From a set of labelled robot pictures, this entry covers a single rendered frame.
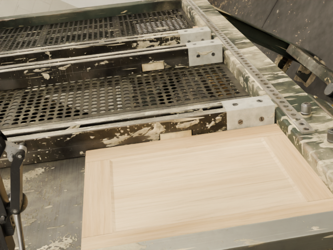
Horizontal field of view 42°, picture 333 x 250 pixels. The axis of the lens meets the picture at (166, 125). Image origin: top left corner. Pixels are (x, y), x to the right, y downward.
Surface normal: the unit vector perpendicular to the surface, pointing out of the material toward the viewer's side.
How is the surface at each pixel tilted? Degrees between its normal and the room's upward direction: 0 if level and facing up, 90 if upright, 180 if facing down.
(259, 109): 90
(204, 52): 90
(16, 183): 90
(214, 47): 90
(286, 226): 60
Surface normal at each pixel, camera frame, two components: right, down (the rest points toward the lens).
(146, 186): -0.08, -0.88
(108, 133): 0.14, 0.45
